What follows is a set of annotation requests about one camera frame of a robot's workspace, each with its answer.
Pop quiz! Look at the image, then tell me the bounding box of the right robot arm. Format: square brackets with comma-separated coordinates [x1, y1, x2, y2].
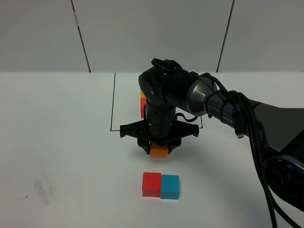
[120, 58, 304, 210]

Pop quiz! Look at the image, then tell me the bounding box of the blue wooden cube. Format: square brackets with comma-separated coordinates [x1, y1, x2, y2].
[160, 174, 180, 200]

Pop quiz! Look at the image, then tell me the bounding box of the red wooden cube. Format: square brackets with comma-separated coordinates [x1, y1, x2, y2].
[142, 172, 162, 198]

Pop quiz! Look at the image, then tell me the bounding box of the orange wooden cube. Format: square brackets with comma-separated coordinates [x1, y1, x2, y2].
[150, 142, 169, 158]

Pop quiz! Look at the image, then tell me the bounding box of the black right camera cable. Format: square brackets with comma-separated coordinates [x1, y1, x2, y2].
[199, 72, 304, 228]

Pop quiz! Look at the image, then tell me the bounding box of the red template cube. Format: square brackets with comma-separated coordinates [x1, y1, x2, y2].
[140, 98, 146, 118]

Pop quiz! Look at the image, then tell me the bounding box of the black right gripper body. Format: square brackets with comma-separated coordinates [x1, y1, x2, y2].
[120, 104, 199, 144]

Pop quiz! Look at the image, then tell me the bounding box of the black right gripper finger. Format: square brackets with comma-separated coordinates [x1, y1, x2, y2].
[168, 138, 181, 154]
[137, 139, 150, 155]

